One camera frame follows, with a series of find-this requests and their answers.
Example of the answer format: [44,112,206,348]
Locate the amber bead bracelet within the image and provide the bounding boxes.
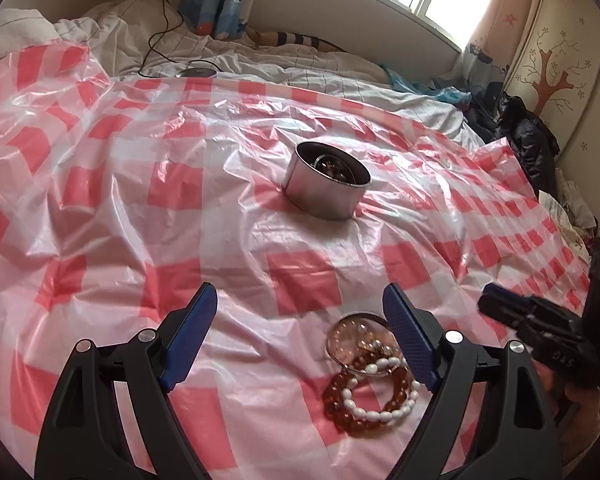
[322,347,421,436]

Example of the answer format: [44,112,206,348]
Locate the round grey device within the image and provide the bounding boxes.
[175,65,218,80]

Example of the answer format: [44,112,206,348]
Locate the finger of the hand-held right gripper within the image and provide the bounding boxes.
[477,296,531,333]
[482,282,541,313]

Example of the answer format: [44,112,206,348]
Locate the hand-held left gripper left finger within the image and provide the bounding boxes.
[34,282,218,480]

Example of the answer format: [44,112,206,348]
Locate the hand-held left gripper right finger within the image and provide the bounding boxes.
[382,282,563,480]

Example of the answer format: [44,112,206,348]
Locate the striped pillow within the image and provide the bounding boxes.
[245,27,386,81]

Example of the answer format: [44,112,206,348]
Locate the red white checked plastic sheet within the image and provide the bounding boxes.
[0,42,593,480]

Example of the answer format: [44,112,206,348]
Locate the black jacket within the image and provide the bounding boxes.
[467,80,563,201]

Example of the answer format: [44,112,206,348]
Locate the blue plastic bag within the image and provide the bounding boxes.
[380,62,473,111]

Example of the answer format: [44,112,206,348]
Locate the white bead bracelet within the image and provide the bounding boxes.
[341,356,422,426]

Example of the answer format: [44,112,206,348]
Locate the round metal tin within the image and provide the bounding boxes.
[281,141,372,221]

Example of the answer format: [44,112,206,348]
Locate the person's right hand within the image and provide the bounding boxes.
[555,382,600,441]

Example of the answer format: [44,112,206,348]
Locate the black charging cable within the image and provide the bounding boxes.
[147,0,221,73]

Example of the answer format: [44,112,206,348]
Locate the pink crystal bead bracelet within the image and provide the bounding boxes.
[330,322,398,361]

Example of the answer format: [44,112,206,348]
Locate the white striped bed sheet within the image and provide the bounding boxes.
[0,0,481,146]

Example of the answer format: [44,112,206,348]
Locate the boat print curtain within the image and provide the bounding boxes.
[460,0,546,78]

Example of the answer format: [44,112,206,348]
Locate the wardrobe with tree decoration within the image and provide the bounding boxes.
[500,0,600,221]

